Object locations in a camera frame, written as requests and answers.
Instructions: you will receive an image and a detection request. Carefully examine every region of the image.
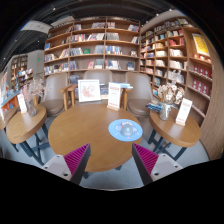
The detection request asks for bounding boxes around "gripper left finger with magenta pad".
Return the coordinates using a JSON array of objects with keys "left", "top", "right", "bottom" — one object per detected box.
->
[{"left": 42, "top": 144, "right": 91, "bottom": 185}]

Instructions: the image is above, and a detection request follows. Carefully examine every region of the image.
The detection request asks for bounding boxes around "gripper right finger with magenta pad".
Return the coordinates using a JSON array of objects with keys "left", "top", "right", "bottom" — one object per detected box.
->
[{"left": 132, "top": 143, "right": 182, "bottom": 185}]

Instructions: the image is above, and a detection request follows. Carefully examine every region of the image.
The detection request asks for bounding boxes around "grey computer mouse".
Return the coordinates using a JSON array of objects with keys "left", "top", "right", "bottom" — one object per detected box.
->
[{"left": 121, "top": 124, "right": 133, "bottom": 137}]

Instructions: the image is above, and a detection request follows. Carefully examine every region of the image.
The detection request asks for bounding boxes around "round blue mouse pad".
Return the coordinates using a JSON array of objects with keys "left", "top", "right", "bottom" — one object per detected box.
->
[{"left": 108, "top": 119, "right": 143, "bottom": 142}]

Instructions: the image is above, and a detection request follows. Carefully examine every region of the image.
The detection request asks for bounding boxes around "round wooden right table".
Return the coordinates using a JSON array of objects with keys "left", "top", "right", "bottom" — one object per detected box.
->
[{"left": 149, "top": 108, "right": 201, "bottom": 148}]

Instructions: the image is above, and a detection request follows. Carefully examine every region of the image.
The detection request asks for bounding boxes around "round wooden table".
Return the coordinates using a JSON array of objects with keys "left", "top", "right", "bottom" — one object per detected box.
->
[
  {"left": 6, "top": 105, "right": 47, "bottom": 144},
  {"left": 149, "top": 108, "right": 201, "bottom": 148},
  {"left": 48, "top": 104, "right": 138, "bottom": 172}
]

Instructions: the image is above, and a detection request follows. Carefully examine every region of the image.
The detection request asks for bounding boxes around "round wooden centre table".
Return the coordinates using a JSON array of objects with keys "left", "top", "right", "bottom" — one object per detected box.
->
[{"left": 48, "top": 104, "right": 138, "bottom": 172}]

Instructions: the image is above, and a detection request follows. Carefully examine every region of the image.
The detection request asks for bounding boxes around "stack of books on table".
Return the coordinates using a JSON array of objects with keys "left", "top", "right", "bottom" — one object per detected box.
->
[{"left": 146, "top": 103, "right": 162, "bottom": 112}]

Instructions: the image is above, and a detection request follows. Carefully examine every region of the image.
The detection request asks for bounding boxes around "round wooden left table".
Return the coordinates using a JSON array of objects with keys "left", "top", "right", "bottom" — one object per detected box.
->
[{"left": 6, "top": 105, "right": 47, "bottom": 144}]

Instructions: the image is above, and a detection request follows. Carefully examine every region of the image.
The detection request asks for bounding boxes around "white right sign stand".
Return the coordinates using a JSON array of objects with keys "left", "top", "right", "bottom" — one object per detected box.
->
[{"left": 175, "top": 98, "right": 192, "bottom": 126}]

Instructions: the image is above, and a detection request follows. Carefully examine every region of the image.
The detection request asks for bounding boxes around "white sign stand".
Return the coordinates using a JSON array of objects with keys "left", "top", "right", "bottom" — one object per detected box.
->
[
  {"left": 17, "top": 93, "right": 27, "bottom": 113},
  {"left": 175, "top": 98, "right": 192, "bottom": 126},
  {"left": 107, "top": 82, "right": 121, "bottom": 111}
]

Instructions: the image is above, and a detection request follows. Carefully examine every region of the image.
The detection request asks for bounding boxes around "right beige armchair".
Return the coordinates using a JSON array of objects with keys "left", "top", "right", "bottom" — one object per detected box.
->
[{"left": 125, "top": 72, "right": 153, "bottom": 117}]

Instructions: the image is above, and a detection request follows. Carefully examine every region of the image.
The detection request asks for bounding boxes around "beige armchair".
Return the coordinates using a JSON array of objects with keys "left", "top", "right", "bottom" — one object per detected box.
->
[
  {"left": 125, "top": 72, "right": 153, "bottom": 117},
  {"left": 41, "top": 73, "right": 71, "bottom": 116},
  {"left": 83, "top": 69, "right": 113, "bottom": 84}
]

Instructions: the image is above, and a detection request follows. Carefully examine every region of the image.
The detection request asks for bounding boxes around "left beige armchair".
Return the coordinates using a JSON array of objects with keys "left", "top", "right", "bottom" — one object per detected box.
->
[{"left": 41, "top": 73, "right": 71, "bottom": 116}]

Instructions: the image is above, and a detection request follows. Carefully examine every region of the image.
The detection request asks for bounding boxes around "glass vase with dried flowers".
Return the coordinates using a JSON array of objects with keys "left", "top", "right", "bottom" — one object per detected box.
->
[{"left": 158, "top": 70, "right": 185, "bottom": 121}]

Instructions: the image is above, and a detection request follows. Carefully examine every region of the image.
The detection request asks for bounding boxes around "white framed picture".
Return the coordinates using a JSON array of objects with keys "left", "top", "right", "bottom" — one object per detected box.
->
[{"left": 78, "top": 79, "right": 101, "bottom": 102}]

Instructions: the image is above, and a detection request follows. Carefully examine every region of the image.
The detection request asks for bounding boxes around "white left sign stand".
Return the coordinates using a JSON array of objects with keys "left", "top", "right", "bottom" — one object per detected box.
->
[{"left": 17, "top": 93, "right": 27, "bottom": 113}]

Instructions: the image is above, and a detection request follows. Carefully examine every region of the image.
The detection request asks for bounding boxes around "white centre sign stand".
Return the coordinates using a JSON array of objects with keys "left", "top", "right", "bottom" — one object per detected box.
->
[{"left": 107, "top": 82, "right": 121, "bottom": 111}]

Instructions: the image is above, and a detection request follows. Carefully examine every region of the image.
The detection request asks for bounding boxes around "vase with pink dried flowers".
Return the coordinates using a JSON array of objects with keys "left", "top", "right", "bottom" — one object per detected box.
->
[{"left": 21, "top": 78, "right": 44, "bottom": 117}]

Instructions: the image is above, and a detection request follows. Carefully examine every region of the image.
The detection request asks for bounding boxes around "middle beige armchair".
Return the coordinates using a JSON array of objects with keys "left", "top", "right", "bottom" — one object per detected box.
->
[{"left": 83, "top": 69, "right": 113, "bottom": 84}]

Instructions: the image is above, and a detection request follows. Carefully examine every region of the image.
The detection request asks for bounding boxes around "far left bookshelf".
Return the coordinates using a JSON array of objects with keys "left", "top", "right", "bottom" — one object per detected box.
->
[{"left": 11, "top": 55, "right": 33, "bottom": 90}]

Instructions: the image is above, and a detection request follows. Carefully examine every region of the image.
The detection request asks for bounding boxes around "wooden right bookshelf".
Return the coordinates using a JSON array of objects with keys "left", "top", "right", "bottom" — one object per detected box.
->
[{"left": 140, "top": 10, "right": 224, "bottom": 159}]

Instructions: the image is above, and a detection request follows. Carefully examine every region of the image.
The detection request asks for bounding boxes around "wooden bookshelf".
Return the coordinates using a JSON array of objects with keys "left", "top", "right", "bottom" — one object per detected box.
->
[
  {"left": 44, "top": 16, "right": 140, "bottom": 81},
  {"left": 140, "top": 10, "right": 224, "bottom": 159}
]

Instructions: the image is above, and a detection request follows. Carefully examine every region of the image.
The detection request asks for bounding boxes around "wooden centre bookshelf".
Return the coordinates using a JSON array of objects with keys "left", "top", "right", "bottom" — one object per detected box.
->
[{"left": 44, "top": 16, "right": 140, "bottom": 81}]

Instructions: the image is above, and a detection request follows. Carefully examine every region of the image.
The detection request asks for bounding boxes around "yellow poster on shelf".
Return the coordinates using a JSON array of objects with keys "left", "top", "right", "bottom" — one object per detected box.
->
[{"left": 192, "top": 33, "right": 209, "bottom": 56}]

